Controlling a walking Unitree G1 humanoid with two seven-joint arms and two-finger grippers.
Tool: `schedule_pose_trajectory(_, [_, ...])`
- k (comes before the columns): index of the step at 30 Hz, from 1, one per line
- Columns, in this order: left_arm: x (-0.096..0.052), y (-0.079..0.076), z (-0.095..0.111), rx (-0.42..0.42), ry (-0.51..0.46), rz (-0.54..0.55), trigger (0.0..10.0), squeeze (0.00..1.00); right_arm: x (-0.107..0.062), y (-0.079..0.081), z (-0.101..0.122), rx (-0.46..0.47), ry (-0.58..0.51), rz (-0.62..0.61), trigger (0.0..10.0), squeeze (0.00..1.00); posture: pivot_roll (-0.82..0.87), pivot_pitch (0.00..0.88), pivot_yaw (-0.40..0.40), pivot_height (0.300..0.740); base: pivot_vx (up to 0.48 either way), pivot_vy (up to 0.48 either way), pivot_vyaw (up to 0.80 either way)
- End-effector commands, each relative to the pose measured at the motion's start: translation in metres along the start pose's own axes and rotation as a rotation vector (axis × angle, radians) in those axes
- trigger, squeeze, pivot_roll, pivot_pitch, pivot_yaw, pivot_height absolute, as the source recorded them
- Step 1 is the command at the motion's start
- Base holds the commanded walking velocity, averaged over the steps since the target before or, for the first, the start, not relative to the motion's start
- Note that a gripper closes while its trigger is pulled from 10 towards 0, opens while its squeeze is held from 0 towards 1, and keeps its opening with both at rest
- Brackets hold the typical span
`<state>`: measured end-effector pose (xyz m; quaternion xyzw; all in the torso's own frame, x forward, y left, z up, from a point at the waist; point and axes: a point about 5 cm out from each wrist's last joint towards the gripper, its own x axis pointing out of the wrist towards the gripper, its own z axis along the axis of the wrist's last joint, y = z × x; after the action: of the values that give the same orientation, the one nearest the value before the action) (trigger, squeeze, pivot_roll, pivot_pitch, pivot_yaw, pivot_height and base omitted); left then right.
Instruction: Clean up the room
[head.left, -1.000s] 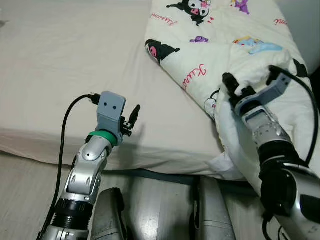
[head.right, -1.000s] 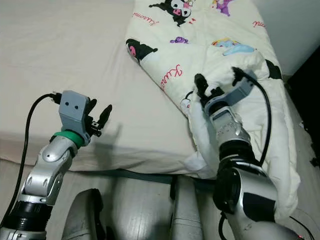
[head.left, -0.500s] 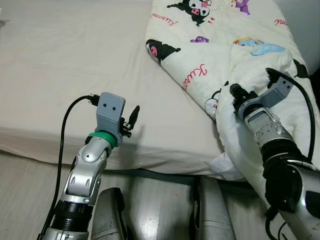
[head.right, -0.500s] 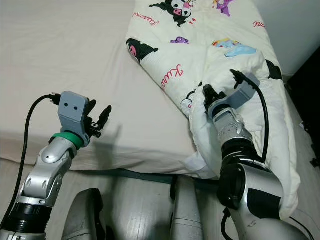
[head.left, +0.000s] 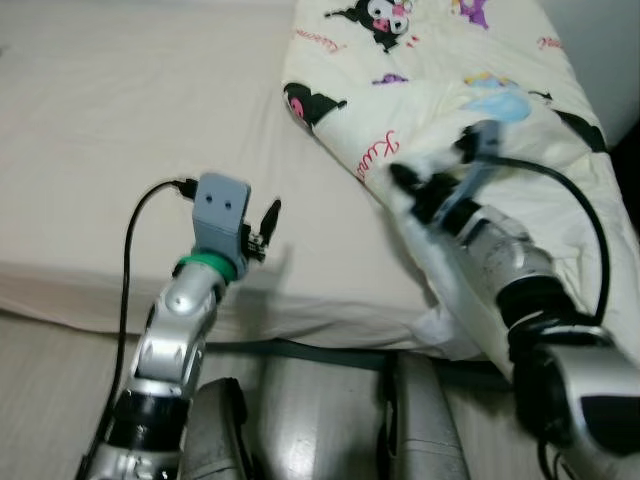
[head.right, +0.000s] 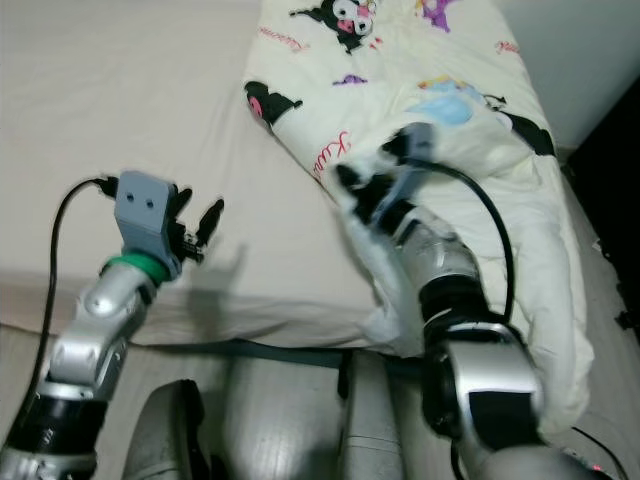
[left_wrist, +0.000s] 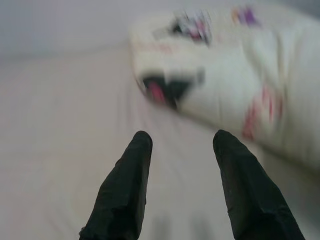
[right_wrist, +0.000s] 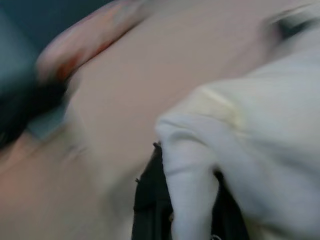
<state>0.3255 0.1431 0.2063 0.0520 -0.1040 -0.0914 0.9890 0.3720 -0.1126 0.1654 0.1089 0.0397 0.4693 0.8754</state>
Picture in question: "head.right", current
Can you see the cream cartoon print blanket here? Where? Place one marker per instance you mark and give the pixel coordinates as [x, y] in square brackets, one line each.
[490, 130]

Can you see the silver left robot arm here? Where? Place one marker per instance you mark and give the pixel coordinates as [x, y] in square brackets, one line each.
[75, 350]

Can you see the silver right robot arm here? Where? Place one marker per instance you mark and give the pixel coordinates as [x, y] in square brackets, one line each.
[490, 380]

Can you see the mattress with cream sheet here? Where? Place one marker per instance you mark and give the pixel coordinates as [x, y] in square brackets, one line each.
[120, 120]

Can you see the grey left robot leg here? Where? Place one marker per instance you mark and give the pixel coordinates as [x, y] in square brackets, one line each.
[170, 430]

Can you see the grey robot leg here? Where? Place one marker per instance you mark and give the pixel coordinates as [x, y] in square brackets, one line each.
[375, 430]
[170, 430]

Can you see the grey right robot leg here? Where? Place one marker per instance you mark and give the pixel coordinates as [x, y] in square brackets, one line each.
[375, 430]

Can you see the black cabinet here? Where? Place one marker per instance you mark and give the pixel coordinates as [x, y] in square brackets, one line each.
[610, 200]

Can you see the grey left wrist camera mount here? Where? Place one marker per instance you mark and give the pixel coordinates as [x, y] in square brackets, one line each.
[145, 215]

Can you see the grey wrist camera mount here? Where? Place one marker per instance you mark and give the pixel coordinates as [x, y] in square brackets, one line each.
[145, 215]
[415, 150]

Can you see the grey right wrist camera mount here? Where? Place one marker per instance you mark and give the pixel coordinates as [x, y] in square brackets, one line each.
[415, 150]

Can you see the dark bed frame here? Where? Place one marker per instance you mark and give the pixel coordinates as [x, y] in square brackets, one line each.
[290, 355]

